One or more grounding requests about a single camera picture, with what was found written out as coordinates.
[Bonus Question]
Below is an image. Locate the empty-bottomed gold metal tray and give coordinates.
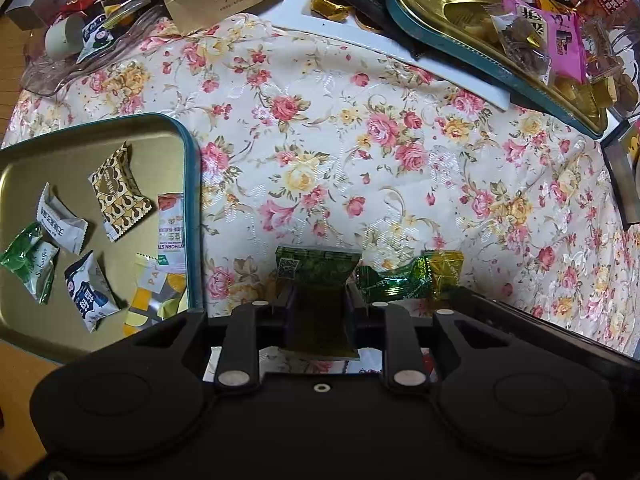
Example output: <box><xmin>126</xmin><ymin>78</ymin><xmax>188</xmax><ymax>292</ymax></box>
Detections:
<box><xmin>0</xmin><ymin>112</ymin><xmax>205</xmax><ymax>365</ymax></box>

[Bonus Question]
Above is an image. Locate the dark brown snack packet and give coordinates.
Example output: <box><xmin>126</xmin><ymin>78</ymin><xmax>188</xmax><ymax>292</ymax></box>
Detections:
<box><xmin>317</xmin><ymin>0</ymin><xmax>401</xmax><ymax>31</ymax></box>

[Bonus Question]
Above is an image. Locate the clear bag of nuts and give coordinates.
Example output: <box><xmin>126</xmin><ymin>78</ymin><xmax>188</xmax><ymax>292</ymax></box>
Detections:
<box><xmin>492</xmin><ymin>12</ymin><xmax>551</xmax><ymax>73</ymax></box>

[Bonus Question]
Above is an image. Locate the gold foil candy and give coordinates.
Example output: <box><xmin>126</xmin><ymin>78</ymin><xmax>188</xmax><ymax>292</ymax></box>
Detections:
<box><xmin>310</xmin><ymin>0</ymin><xmax>353</xmax><ymax>23</ymax></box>

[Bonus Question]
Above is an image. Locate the shiny green candy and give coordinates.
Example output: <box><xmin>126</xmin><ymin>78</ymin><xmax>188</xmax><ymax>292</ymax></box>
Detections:
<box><xmin>355</xmin><ymin>255</ymin><xmax>433</xmax><ymax>306</ymax></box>

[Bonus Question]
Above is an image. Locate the pink snack packet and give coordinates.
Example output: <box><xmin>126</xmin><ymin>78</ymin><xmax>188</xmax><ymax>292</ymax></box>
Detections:
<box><xmin>502</xmin><ymin>0</ymin><xmax>586</xmax><ymax>83</ymax></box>

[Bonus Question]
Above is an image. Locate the brown heart-patterned packet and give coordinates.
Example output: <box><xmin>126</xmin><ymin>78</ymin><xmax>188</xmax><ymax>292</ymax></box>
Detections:
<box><xmin>88</xmin><ymin>142</ymin><xmax>155</xmax><ymax>242</ymax></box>

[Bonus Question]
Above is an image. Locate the gold green candy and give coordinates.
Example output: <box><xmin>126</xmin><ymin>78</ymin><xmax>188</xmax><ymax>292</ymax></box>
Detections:
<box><xmin>425</xmin><ymin>250</ymin><xmax>465</xmax><ymax>301</ymax></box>

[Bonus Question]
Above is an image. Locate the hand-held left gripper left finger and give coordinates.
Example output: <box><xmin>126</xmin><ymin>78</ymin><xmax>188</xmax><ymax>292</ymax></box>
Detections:
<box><xmin>119</xmin><ymin>285</ymin><xmax>296</xmax><ymax>393</ymax></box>

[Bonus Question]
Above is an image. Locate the clear glass tray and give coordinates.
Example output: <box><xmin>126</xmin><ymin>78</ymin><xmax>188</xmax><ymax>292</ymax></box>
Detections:
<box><xmin>20</xmin><ymin>2</ymin><xmax>171</xmax><ymax>97</ymax></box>

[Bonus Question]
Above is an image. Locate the floral tablecloth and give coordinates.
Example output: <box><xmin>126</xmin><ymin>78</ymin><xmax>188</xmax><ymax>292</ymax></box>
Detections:
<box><xmin>0</xmin><ymin>10</ymin><xmax>640</xmax><ymax>376</ymax></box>

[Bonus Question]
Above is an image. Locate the snack-filled gold metal tray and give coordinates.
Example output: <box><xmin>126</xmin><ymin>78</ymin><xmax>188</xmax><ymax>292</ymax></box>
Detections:
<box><xmin>385</xmin><ymin>0</ymin><xmax>608</xmax><ymax>137</ymax></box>

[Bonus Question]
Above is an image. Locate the dark green snack packet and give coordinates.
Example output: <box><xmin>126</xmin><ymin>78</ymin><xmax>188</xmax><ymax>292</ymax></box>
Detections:
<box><xmin>275</xmin><ymin>245</ymin><xmax>361</xmax><ymax>359</ymax></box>

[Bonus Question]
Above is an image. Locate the blue white snack packet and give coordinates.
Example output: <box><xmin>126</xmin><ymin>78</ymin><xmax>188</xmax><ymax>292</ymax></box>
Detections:
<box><xmin>80</xmin><ymin>12</ymin><xmax>123</xmax><ymax>63</ymax></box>

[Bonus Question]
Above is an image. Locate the gold candy packet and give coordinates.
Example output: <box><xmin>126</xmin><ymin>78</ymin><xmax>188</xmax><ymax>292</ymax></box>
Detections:
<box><xmin>555</xmin><ymin>72</ymin><xmax>618</xmax><ymax>111</ymax></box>

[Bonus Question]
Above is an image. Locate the long white red packet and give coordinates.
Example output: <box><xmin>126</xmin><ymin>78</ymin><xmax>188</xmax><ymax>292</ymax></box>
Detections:
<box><xmin>156</xmin><ymin>192</ymin><xmax>188</xmax><ymax>267</ymax></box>

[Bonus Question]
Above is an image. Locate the navy white candy packet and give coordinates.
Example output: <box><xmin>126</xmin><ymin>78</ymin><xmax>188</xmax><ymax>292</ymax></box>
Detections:
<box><xmin>64</xmin><ymin>250</ymin><xmax>121</xmax><ymax>333</ymax></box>

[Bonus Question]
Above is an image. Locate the green candy packet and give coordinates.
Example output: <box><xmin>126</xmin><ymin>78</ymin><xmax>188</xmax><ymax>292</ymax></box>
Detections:
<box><xmin>0</xmin><ymin>222</ymin><xmax>60</xmax><ymax>306</ymax></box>

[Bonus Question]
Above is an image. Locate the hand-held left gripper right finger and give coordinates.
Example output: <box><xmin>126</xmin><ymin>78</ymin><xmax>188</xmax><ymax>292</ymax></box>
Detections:
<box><xmin>346</xmin><ymin>282</ymin><xmax>521</xmax><ymax>393</ymax></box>

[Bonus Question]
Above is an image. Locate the yellow white snack packet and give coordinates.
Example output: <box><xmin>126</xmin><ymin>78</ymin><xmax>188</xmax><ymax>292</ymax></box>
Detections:
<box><xmin>122</xmin><ymin>254</ymin><xmax>190</xmax><ymax>336</ymax></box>

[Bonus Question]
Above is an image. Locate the white tray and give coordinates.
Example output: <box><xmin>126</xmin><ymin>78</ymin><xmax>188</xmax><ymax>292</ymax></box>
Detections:
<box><xmin>262</xmin><ymin>0</ymin><xmax>511</xmax><ymax>111</ymax></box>

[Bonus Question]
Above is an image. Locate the clear tape roll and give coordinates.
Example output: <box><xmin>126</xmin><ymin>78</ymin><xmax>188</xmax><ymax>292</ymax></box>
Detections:
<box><xmin>45</xmin><ymin>12</ymin><xmax>86</xmax><ymax>58</ymax></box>

